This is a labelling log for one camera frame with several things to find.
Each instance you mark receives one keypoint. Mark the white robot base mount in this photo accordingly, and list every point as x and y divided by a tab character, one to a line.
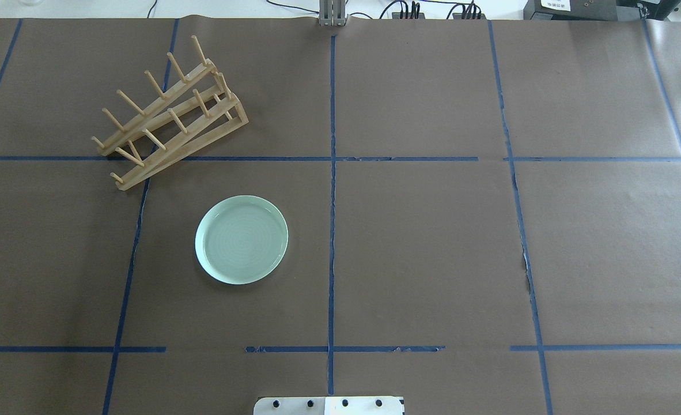
330	405

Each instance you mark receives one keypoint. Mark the black equipment box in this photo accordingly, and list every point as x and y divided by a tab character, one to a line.
586	10

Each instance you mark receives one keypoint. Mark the black power strip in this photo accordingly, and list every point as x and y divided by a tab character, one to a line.
439	10

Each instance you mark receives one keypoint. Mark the aluminium frame post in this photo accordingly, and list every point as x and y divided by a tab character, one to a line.
332	13

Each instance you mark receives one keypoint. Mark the light green round plate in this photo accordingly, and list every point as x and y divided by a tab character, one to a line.
241	240

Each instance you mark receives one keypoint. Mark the wooden plate rack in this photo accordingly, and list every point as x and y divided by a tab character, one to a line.
196	111

